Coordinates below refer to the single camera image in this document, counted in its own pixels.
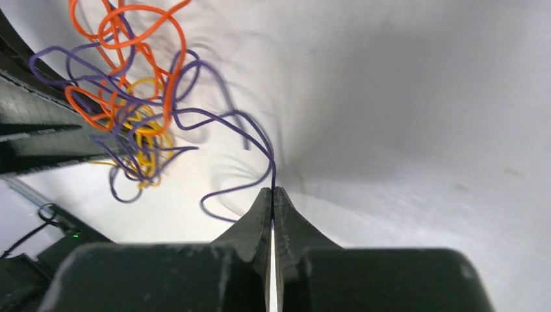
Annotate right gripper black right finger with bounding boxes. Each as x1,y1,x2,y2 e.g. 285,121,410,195
274,187,493,311

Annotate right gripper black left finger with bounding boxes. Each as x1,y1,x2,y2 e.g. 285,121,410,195
39,188,272,311

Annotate coloured wire bundle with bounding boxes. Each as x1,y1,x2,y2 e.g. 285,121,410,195
28,0,276,224

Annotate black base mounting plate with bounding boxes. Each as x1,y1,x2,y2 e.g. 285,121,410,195
1,203,111,311

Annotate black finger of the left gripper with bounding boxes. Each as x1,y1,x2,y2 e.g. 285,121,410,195
1,14,110,176

